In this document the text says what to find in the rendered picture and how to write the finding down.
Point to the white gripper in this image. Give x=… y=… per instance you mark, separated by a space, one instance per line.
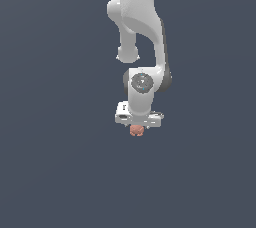
x=150 y=119

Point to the small pink lumpy object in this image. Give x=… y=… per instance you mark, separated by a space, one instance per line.
x=136 y=130

